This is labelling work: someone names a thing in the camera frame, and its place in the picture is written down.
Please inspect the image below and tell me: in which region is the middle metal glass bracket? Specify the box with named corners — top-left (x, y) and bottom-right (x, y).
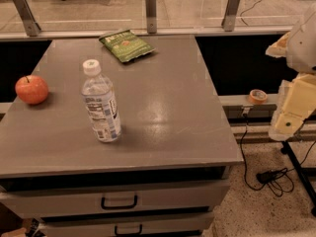
top-left (145, 0), bottom-right (157, 34)

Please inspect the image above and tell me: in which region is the clear plastic water bottle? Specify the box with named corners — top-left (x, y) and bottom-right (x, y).
top-left (81, 59), bottom-right (121, 143)

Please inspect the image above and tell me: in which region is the left metal glass bracket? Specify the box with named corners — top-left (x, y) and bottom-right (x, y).
top-left (12, 0), bottom-right (41, 37)

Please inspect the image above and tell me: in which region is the black lower drawer handle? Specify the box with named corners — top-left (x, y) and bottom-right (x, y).
top-left (114, 224), bottom-right (143, 237)

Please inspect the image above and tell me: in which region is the black floor cable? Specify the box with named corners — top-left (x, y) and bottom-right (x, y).
top-left (239, 114), bottom-right (316, 198)

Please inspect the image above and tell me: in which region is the orange tape roll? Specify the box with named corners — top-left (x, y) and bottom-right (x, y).
top-left (248, 89), bottom-right (268, 105)

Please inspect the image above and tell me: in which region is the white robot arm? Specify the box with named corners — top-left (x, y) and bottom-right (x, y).
top-left (266, 4), bottom-right (316, 141)

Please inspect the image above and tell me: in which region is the red apple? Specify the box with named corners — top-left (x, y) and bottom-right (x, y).
top-left (15, 75), bottom-right (48, 105)

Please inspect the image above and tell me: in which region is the black upper drawer handle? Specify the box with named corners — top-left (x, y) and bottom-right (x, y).
top-left (100, 195), bottom-right (138, 210)

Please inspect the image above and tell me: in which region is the black drawer handle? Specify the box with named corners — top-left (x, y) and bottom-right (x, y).
top-left (100, 195), bottom-right (138, 210)
top-left (114, 224), bottom-right (143, 237)

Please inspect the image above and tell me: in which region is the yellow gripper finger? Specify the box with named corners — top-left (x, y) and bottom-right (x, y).
top-left (269, 73), bottom-right (316, 141)
top-left (266, 32), bottom-right (290, 58)

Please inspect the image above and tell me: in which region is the metal glass bracket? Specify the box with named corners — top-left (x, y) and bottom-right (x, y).
top-left (145, 0), bottom-right (157, 34)
top-left (12, 0), bottom-right (41, 37)
top-left (221, 0), bottom-right (240, 32)

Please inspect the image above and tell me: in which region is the black stand leg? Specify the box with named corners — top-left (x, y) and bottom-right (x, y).
top-left (280, 141), bottom-right (316, 217)

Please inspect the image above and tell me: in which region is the green chip bag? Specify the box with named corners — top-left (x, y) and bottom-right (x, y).
top-left (99, 30), bottom-right (155, 63)

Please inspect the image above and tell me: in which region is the grey drawer cabinet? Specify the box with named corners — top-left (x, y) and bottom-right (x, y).
top-left (0, 36), bottom-right (242, 237)

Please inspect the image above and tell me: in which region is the right metal glass bracket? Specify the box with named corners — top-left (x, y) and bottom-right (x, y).
top-left (221, 0), bottom-right (240, 32)

